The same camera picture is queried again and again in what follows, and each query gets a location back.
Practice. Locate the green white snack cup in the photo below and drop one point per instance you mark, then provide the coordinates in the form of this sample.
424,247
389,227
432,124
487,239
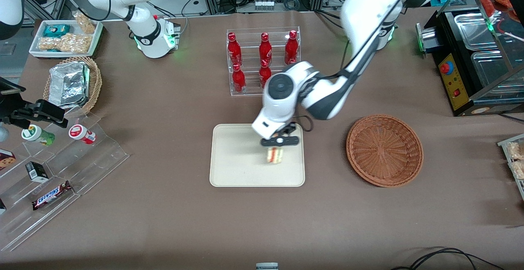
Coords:
37,134

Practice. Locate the triangle sandwich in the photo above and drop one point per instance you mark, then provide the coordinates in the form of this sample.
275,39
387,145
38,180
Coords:
275,156

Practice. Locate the small black carton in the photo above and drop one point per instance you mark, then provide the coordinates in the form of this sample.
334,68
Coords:
37,172

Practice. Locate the brown round wicker basket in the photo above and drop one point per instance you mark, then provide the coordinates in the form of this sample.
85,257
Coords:
385,151

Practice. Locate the clear acrylic stepped stand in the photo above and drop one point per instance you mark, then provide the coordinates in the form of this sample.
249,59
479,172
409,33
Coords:
94,159

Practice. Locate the clear acrylic bottle rack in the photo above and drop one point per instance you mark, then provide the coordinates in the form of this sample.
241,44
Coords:
249,57

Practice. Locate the teal snack packet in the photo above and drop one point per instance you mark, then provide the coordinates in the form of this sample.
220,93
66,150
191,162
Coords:
56,30

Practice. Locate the tan wicker basket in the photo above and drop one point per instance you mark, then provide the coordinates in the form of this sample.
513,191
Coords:
95,85

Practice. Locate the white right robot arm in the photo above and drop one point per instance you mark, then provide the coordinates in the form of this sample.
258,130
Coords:
141,14

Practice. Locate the white power strip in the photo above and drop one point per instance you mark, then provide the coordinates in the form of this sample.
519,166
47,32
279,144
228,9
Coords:
264,4

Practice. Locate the snickers chocolate bar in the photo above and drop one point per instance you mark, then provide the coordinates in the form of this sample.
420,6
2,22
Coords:
52,195

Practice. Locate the clear bag of crackers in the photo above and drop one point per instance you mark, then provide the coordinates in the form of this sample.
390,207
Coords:
518,171
516,151

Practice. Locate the small clear snack bag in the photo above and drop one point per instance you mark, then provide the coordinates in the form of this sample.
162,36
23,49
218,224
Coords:
85,23

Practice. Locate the clear bag of nut brittle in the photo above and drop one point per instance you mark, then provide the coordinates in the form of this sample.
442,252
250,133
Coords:
65,44

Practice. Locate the cream plastic tray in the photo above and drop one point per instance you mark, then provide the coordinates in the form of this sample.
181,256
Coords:
233,159

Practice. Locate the tray with rice snacks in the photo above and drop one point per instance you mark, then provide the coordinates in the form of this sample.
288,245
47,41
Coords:
504,143

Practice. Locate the red fried food piece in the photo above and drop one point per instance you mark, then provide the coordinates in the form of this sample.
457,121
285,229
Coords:
486,3
502,1

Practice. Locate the stainless steel pan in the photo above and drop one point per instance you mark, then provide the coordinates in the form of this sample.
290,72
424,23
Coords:
473,30
491,71

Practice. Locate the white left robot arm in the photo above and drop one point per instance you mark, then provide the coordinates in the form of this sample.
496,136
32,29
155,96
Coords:
368,7

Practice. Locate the red white snack cup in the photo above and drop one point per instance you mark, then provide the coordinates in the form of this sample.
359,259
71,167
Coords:
82,134

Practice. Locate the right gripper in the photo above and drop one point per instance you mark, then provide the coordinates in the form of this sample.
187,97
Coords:
19,112

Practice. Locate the black food warmer cabinet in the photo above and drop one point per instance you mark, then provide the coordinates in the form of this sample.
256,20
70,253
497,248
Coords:
452,79

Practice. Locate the red cola bottle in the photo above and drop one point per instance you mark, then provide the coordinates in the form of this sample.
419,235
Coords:
234,51
265,51
263,71
239,81
291,48

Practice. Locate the brown cookie box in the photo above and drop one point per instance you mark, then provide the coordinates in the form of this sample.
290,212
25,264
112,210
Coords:
6,160

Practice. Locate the small grey device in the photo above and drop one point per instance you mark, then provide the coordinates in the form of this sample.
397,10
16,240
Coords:
267,266

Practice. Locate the white rectangular snack tray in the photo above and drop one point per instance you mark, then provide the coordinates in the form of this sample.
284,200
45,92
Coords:
37,51

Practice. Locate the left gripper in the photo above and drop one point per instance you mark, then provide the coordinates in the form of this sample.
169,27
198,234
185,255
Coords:
290,128

